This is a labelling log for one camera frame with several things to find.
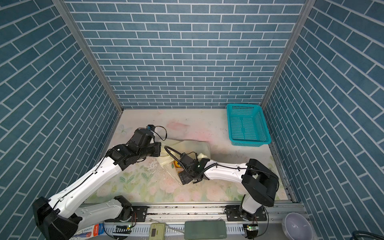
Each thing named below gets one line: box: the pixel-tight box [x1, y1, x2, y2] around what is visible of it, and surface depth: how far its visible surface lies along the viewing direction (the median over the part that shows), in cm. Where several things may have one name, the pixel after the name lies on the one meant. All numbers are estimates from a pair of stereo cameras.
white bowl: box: [281, 212, 314, 240], surface depth 69 cm
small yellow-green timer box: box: [149, 223, 166, 240], surface depth 69 cm
